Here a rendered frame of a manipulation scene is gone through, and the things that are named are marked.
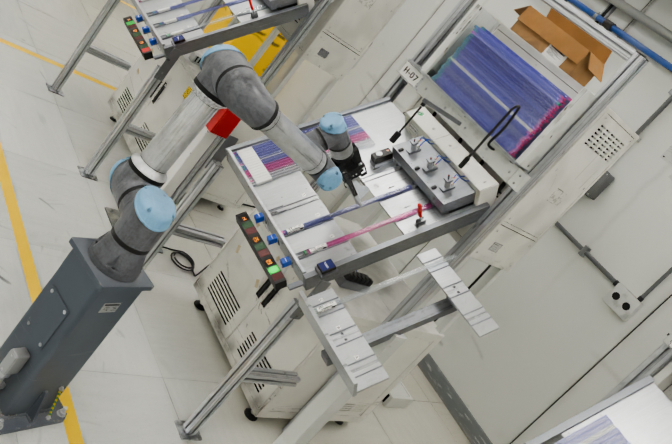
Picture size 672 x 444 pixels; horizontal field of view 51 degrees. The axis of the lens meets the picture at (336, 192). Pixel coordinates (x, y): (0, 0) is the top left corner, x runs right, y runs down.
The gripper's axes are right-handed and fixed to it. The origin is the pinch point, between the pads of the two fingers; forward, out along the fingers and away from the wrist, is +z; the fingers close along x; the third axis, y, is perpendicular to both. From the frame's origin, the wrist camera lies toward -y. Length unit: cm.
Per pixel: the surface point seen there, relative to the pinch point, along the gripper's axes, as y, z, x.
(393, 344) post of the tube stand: -15, 9, -52
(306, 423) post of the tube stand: -49, 28, -50
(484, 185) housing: 42.2, 11.4, -17.0
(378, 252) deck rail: -2.1, 8.5, -20.9
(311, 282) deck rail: -26.2, 3.9, -21.0
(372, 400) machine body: -24, 105, -21
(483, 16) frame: 82, -6, 39
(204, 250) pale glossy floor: -58, 89, 85
